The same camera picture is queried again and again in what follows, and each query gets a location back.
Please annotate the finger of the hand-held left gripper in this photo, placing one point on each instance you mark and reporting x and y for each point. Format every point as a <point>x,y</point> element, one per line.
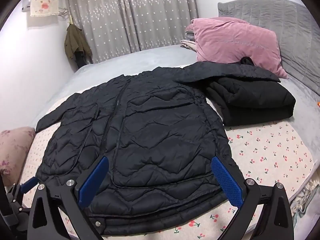
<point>28,183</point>

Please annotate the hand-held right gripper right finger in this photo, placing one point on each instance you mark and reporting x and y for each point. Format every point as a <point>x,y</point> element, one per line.
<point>228,185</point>

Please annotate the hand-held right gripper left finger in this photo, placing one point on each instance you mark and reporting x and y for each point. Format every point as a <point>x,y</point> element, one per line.
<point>93,180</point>

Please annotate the black quilted puffer jacket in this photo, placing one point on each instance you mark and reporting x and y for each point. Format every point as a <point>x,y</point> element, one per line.
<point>150,135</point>

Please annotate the stack of folded clothes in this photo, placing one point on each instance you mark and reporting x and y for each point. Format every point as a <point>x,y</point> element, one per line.
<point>188,42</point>

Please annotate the pink floral pillow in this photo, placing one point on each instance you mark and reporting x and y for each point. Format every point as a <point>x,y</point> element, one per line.
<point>15,150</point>

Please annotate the cherry print bed sheet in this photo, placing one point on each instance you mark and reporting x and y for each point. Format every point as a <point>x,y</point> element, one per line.
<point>270,152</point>

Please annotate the fringed cloth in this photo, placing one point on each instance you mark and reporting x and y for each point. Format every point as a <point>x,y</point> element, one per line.
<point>303,202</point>

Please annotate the folded black garment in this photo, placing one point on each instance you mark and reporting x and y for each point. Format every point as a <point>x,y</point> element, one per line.
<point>255,102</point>

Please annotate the olive hanging jacket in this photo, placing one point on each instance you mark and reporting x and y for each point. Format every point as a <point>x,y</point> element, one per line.
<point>75,42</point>

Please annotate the pink velvet pillow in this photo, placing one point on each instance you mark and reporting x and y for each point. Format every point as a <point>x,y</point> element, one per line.
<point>232,42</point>

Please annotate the grey star-patterned curtain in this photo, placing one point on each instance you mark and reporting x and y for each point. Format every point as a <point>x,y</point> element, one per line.
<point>130,17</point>

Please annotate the grey quilted headboard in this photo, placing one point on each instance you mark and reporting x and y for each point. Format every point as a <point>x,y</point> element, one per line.
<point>295,25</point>

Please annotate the printed air conditioner cover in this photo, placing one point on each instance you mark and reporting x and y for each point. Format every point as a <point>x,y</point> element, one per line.
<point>45,7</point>

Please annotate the white air conditioner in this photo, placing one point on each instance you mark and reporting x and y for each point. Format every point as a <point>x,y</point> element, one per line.
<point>26,5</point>

